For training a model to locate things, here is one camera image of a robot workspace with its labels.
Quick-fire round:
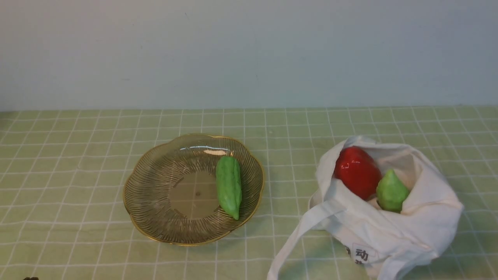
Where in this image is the green bitter gourd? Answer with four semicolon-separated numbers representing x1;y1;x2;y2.
216;156;242;221
376;169;410;213

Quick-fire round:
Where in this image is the white cloth bag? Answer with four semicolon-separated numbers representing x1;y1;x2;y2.
267;135;463;280

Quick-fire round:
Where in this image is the gold-rimmed glass plate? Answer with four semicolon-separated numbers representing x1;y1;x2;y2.
123;133;265;246

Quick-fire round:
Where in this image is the red bell pepper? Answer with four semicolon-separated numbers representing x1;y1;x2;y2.
334;146;382;201

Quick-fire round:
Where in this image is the green checkered tablecloth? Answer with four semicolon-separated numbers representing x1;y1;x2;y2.
0;105;498;280

